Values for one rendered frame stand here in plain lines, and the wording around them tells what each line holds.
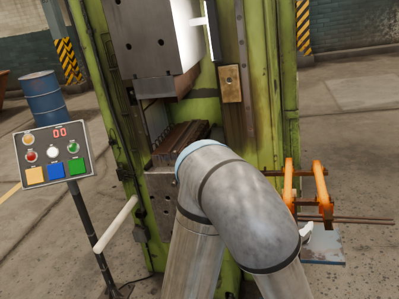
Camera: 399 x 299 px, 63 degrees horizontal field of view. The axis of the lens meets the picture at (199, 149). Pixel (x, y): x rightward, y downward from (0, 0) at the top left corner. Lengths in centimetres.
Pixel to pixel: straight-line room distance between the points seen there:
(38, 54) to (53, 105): 320
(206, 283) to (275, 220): 24
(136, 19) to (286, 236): 115
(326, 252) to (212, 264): 84
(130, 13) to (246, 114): 67
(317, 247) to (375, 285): 88
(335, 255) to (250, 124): 67
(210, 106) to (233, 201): 151
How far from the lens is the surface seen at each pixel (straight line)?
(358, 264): 238
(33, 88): 597
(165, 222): 178
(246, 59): 151
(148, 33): 146
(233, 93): 153
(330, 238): 150
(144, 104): 176
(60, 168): 171
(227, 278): 196
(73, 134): 172
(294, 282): 60
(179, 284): 69
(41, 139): 176
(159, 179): 163
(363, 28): 759
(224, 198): 50
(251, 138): 163
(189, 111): 202
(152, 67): 148
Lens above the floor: 166
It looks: 25 degrees down
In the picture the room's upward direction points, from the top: 10 degrees counter-clockwise
